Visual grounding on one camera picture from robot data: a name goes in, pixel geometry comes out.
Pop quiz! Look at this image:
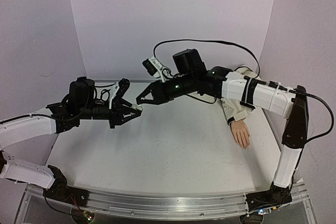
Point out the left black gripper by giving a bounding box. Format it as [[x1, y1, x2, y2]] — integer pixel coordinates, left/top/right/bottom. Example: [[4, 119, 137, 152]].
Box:
[[78, 99, 142, 129]]

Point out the white nail polish bottle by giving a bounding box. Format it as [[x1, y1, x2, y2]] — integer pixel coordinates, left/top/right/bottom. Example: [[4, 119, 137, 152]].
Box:
[[131, 104, 143, 111]]

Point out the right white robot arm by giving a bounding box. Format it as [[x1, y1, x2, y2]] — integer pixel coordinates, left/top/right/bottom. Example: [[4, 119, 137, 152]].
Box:
[[136, 49, 309, 188]]

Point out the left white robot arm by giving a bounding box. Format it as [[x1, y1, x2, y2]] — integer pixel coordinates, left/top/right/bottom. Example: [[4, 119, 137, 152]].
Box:
[[1, 77, 142, 201]]

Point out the beige jacket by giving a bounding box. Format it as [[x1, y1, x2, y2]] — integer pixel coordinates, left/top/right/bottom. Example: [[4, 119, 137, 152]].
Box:
[[191, 65, 263, 126]]

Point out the mannequin hand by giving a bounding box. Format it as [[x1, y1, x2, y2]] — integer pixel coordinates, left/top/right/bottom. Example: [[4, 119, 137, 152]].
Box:
[[230, 120, 250, 149]]

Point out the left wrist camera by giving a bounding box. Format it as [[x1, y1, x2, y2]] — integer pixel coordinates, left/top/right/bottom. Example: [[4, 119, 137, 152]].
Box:
[[109, 78, 130, 110]]

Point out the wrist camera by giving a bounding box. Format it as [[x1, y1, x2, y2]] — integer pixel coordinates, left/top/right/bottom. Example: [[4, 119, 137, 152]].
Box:
[[142, 57, 172, 82], [109, 78, 130, 110]]

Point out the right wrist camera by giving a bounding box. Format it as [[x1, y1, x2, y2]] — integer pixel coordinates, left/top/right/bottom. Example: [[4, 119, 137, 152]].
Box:
[[142, 57, 172, 82]]

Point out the aluminium front rail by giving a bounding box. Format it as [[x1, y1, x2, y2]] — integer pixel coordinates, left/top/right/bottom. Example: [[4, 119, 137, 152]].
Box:
[[15, 183, 316, 223]]

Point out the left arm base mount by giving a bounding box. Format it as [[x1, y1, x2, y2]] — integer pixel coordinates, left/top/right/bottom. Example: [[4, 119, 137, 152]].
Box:
[[44, 165, 89, 209]]

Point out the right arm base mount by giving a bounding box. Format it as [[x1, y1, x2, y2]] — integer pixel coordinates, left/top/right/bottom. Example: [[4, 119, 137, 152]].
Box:
[[245, 170, 296, 214]]

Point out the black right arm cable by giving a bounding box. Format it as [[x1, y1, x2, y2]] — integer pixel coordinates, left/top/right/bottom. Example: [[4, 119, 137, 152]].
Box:
[[153, 39, 333, 143]]

